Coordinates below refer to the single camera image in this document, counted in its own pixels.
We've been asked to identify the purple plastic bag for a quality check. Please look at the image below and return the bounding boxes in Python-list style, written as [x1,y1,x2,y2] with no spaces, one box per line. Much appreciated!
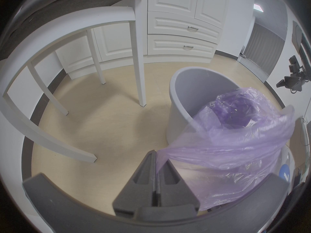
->
[155,86,295,212]

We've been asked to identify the white trash bin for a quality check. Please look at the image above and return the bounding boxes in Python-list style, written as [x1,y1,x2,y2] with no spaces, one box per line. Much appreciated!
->
[166,67,246,145]

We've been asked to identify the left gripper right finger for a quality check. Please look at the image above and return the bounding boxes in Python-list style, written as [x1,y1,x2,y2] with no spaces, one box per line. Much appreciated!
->
[157,158,201,216]

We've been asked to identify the white chair grey seat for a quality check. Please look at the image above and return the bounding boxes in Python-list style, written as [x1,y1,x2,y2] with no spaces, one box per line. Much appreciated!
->
[0,0,147,164]

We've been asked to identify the grey curtain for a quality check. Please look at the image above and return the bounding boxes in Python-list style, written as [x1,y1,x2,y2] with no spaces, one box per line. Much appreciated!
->
[244,23,285,75]

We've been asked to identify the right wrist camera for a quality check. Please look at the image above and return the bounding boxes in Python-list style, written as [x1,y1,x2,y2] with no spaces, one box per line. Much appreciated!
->
[288,55,302,74]

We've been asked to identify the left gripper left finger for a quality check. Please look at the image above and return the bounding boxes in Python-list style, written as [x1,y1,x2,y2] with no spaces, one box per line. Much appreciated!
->
[112,150,157,216]

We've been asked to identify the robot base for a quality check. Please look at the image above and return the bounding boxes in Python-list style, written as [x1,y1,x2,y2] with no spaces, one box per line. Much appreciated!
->
[277,116,311,194]

